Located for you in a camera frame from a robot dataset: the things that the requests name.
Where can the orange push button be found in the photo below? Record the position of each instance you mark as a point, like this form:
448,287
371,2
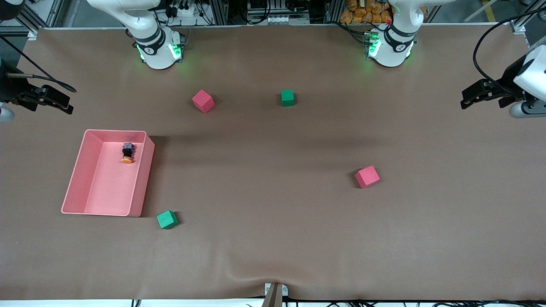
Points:
127,153

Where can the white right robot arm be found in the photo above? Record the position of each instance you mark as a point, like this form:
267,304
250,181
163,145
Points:
158,47

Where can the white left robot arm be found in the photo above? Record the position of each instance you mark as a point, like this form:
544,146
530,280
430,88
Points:
394,42

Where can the pink plastic bin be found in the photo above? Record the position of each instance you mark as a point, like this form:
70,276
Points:
111,183

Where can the orange snack bag pile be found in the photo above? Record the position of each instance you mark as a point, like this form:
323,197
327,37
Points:
362,13

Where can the pink foam cube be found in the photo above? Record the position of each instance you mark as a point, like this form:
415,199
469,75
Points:
202,101
367,177

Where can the white power strip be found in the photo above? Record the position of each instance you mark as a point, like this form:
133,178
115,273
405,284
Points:
181,11

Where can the green foam cube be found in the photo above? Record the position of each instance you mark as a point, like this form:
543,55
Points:
167,220
287,98

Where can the white connector block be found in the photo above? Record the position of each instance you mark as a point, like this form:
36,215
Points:
288,20

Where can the metal table corner bracket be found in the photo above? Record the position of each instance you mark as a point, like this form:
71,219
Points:
33,35
518,27

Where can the aluminium frame post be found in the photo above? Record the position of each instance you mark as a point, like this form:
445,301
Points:
222,12
335,10

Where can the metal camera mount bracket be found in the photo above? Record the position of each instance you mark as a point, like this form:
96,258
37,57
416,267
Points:
275,294

